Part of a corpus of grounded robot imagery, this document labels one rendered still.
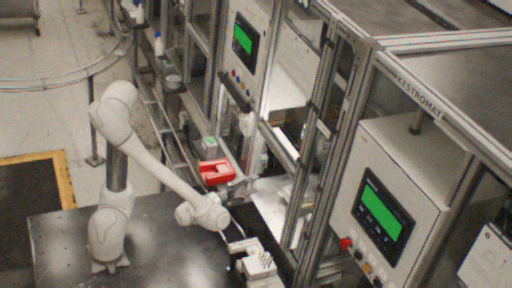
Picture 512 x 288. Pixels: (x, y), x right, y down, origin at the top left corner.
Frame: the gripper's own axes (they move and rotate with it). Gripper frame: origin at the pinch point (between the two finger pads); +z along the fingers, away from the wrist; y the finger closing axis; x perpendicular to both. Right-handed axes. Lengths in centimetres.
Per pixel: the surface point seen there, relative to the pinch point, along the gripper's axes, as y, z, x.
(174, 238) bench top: -35, -32, 18
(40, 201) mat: -97, -64, 147
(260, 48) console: 63, 8, 14
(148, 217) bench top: -34, -36, 37
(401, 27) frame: 95, 20, -44
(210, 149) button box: -3.0, 0.7, 35.8
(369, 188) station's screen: 60, -17, -72
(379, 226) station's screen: 52, -19, -80
